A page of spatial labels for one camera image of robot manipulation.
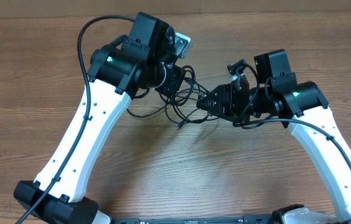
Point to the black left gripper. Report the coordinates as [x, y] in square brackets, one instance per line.
[173, 82]

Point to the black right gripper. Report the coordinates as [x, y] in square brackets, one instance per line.
[231, 101]

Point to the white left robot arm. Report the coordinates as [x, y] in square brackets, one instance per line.
[143, 59]

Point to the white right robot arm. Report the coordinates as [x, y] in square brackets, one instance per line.
[268, 92]

